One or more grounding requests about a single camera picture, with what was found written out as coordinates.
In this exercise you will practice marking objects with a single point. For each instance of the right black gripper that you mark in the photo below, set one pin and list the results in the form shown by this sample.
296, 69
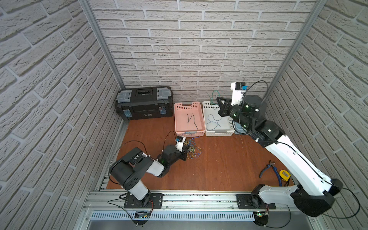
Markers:
224, 106

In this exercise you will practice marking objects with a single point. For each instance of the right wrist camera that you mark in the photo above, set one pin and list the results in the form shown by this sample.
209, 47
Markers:
238, 91

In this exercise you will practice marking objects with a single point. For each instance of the yellow blue small tool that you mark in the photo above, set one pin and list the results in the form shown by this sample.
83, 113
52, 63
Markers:
285, 175

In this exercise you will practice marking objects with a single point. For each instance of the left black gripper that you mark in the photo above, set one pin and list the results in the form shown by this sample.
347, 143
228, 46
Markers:
183, 152

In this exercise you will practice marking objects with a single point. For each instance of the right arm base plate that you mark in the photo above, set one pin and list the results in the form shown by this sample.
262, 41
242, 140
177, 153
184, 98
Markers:
248, 201

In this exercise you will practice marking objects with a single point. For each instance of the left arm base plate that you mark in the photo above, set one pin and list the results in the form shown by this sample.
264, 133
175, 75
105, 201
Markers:
151, 200

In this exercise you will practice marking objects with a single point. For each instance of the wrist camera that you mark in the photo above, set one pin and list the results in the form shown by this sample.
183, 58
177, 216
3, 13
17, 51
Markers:
180, 140
238, 91

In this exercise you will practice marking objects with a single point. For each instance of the pink perforated basket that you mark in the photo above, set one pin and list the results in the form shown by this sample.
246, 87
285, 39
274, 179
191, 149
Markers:
189, 119

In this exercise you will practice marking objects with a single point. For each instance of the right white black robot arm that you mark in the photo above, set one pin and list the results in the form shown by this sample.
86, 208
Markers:
314, 191

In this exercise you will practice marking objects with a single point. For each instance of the black plastic toolbox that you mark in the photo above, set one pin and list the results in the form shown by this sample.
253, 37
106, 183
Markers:
144, 103

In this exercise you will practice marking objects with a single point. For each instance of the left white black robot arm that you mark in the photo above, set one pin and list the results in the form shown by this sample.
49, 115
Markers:
129, 170

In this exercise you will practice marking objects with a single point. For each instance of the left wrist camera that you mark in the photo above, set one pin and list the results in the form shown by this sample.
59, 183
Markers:
180, 140

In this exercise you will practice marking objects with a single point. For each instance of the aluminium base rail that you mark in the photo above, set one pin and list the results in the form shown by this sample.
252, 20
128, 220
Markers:
184, 206

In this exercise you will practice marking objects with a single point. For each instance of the white perforated basket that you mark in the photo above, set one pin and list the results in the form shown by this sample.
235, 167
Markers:
216, 125

